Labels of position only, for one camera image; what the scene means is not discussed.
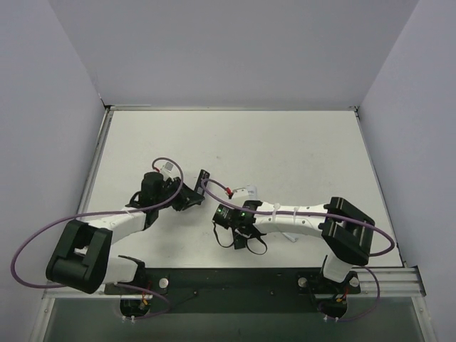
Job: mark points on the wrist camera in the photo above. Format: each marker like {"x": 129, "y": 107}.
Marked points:
{"x": 169, "y": 171}
{"x": 239, "y": 193}

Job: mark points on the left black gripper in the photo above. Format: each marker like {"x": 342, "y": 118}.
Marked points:
{"x": 196, "y": 192}

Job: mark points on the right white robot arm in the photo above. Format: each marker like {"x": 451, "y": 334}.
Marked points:
{"x": 339, "y": 223}

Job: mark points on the black remote control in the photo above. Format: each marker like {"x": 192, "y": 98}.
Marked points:
{"x": 203, "y": 175}

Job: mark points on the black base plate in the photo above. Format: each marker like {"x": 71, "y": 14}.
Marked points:
{"x": 240, "y": 290}

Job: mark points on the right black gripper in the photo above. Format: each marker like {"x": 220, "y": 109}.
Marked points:
{"x": 241, "y": 239}

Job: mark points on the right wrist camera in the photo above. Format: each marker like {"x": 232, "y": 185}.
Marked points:
{"x": 239, "y": 193}

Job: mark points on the white battery cover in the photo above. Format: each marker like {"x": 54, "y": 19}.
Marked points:
{"x": 291, "y": 237}

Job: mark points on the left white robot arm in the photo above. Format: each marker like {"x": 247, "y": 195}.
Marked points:
{"x": 82, "y": 259}

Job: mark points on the aluminium table rail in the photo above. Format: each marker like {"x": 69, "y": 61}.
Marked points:
{"x": 393, "y": 282}

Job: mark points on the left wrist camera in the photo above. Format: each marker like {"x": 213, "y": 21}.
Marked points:
{"x": 169, "y": 171}

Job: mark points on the white remote control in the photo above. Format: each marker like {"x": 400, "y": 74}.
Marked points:
{"x": 252, "y": 191}

